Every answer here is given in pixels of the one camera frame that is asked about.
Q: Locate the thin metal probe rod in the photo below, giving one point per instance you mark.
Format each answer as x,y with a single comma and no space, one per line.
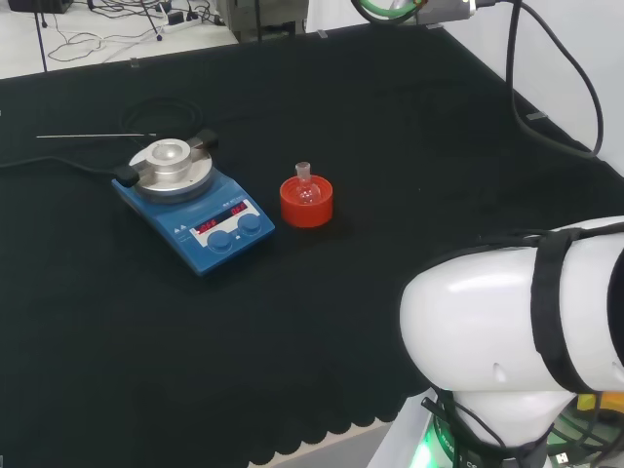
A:
88,136

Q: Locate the clear round-bottom glass flask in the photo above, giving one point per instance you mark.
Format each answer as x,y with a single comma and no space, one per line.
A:
308,191

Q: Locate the heater with blue base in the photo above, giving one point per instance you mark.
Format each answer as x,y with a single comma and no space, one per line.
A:
214,219

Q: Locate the red round flask stand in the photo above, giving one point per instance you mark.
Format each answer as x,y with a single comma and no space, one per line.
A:
306,214

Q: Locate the black bench cloth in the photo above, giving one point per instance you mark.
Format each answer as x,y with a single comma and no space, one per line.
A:
292,317

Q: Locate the white power strip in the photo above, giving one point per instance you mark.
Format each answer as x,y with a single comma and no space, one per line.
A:
183,22

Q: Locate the yellow stop button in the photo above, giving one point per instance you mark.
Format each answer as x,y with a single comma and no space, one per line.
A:
592,402

